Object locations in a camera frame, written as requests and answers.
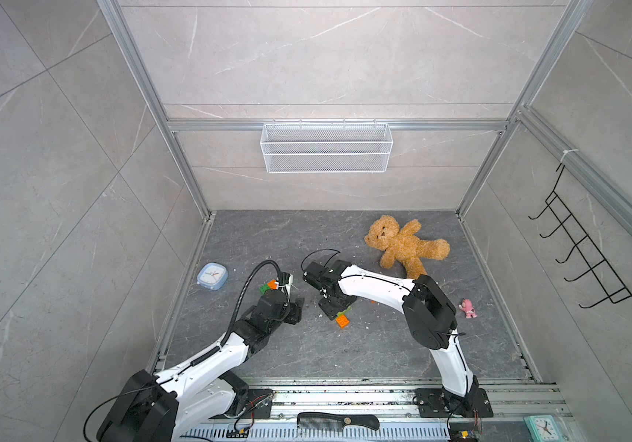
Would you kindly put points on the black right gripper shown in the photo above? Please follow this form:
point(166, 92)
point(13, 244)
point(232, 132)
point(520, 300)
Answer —
point(331, 313)

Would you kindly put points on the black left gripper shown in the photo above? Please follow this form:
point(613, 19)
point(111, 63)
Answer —
point(295, 309)

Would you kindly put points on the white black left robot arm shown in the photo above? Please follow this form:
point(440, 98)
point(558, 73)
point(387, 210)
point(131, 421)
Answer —
point(166, 405)

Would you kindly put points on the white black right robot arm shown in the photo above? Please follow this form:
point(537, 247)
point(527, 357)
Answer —
point(430, 315)

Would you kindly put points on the light blue alarm clock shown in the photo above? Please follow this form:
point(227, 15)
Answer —
point(212, 276)

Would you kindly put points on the brown teddy bear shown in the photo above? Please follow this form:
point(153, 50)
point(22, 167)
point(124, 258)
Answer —
point(401, 245)

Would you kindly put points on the black comb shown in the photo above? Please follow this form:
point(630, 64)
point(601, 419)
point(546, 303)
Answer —
point(337, 422)

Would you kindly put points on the pink small toy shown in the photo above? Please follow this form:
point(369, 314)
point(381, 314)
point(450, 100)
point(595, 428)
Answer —
point(467, 308)

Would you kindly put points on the teal square clock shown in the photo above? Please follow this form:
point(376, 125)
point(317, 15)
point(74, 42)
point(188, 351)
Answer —
point(543, 428)

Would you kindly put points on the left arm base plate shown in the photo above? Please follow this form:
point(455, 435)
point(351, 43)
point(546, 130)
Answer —
point(251, 403)

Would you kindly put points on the white wire mesh basket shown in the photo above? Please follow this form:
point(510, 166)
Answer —
point(326, 147)

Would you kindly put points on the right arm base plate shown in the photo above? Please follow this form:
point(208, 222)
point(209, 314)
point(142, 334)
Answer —
point(439, 403)

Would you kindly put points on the black wall hook rack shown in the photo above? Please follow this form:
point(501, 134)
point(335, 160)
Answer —
point(613, 288)

